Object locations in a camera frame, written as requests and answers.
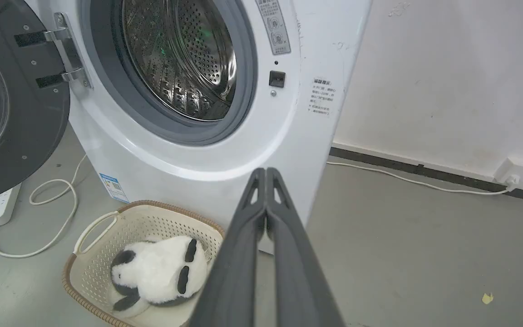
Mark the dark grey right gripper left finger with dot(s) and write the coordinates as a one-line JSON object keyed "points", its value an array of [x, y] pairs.
{"points": [[234, 272]]}

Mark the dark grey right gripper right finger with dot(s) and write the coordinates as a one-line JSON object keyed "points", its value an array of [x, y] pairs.
{"points": [[298, 272]]}

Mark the white front-load washing machine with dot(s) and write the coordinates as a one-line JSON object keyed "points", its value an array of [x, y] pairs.
{"points": [[243, 136]]}

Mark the dark grey washing machine door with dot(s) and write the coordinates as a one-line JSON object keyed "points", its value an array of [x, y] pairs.
{"points": [[12, 100]]}

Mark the black and white panda plush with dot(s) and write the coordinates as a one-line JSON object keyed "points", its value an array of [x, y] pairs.
{"points": [[157, 272]]}

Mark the cream perforated laundry basket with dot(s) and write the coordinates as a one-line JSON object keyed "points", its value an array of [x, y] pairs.
{"points": [[107, 254]]}

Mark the small yellow paper scrap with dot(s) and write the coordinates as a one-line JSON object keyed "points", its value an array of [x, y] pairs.
{"points": [[487, 298]]}

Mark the white wall socket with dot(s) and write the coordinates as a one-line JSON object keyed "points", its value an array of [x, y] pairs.
{"points": [[515, 172]]}

